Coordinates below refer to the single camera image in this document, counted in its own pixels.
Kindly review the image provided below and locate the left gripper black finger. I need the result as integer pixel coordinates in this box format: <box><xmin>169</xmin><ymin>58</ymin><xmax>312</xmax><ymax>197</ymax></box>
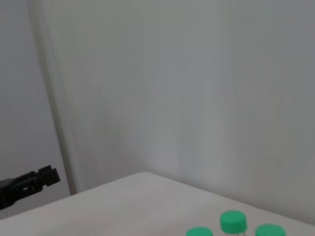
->
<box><xmin>0</xmin><ymin>165</ymin><xmax>62</xmax><ymax>210</ymax></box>

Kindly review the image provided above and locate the clear test tube green cap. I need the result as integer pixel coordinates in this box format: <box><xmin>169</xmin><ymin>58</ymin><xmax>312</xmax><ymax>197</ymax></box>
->
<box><xmin>220</xmin><ymin>210</ymin><xmax>248</xmax><ymax>236</ymax></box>
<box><xmin>185</xmin><ymin>227</ymin><xmax>214</xmax><ymax>236</ymax></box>
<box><xmin>254</xmin><ymin>223</ymin><xmax>287</xmax><ymax>236</ymax></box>

